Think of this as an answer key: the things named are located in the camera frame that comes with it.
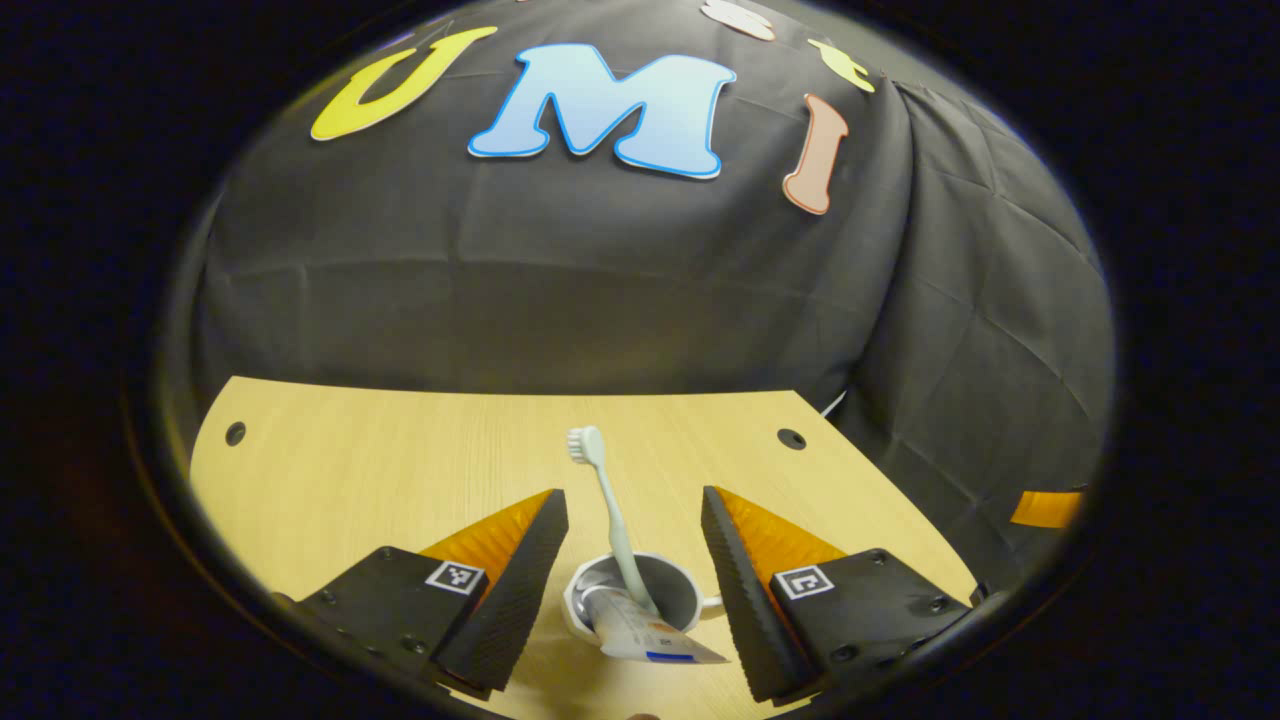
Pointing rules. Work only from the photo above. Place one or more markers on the black backdrop cloth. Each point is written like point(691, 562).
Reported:
point(600, 280)

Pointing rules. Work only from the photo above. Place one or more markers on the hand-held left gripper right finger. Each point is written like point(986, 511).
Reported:
point(745, 600)

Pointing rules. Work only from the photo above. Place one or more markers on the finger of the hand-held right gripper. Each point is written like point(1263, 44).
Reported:
point(1045, 508)

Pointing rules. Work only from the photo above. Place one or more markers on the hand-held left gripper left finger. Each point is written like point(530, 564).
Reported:
point(510, 600)

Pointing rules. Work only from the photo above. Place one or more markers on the light wooden desktop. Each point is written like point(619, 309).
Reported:
point(400, 460)

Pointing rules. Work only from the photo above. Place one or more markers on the pale green toothbrush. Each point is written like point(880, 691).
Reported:
point(610, 510)

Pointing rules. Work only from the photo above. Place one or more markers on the white toothpaste tube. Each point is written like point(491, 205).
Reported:
point(640, 635)

